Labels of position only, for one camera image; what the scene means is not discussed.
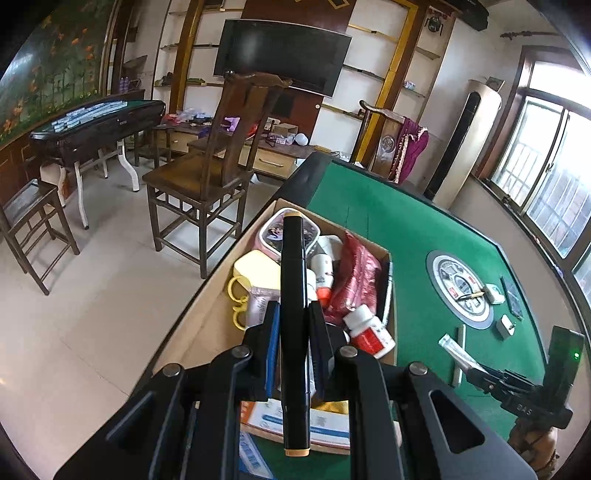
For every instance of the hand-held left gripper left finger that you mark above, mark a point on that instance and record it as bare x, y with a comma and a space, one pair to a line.
273, 350

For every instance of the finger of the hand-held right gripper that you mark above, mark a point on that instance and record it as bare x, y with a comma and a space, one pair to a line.
487, 385
505, 374

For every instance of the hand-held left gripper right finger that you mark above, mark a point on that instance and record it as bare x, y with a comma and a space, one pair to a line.
318, 350

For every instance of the grey tube black cap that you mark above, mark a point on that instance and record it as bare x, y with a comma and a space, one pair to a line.
455, 353

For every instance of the white square box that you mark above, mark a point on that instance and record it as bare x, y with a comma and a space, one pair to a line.
505, 327

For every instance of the orange-capped black marker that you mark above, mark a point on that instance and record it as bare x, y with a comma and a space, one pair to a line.
295, 300

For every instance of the white bottle red label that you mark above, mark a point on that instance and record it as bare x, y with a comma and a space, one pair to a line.
371, 334

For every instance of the cardboard box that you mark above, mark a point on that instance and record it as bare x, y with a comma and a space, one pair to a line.
217, 304

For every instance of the white blue ointment box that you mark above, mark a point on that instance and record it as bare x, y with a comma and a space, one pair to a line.
258, 422

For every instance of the white bottle orange cap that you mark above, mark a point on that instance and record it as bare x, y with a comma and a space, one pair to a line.
322, 272

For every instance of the red zip pouch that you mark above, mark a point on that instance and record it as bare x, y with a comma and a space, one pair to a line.
358, 277

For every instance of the pale yellow case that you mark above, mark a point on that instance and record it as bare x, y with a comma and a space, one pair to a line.
254, 267

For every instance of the pink printed lidded case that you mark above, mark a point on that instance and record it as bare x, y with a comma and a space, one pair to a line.
270, 233

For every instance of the person's right hand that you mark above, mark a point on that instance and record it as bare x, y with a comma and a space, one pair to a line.
535, 445

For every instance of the black phone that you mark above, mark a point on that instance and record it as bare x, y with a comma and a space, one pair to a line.
512, 297

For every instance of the round table control panel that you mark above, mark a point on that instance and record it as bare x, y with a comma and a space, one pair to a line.
443, 286

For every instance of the low wooden television cabinet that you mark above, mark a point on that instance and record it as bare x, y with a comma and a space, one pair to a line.
272, 159

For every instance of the dark wooden chair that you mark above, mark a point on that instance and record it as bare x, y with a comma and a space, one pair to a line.
194, 175

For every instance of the window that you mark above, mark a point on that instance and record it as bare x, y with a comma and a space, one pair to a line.
545, 161

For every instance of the wooden chair carved back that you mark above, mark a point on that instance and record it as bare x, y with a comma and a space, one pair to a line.
381, 143

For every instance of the purple fringed cloth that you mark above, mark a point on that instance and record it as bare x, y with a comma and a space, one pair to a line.
413, 147

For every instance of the standing air conditioner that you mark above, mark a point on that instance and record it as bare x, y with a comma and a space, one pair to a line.
466, 138

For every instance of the black mahjong table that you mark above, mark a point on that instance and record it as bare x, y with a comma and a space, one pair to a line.
92, 134

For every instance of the wooden stool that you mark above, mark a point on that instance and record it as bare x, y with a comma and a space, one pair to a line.
32, 203

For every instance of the black television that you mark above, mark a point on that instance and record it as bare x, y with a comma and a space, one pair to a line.
281, 53

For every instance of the row of mahjong tiles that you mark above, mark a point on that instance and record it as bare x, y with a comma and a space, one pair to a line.
87, 115

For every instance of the black wall panel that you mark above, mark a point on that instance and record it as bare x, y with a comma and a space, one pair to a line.
284, 101

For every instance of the flower wall mural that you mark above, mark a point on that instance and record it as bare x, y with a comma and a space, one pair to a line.
51, 69

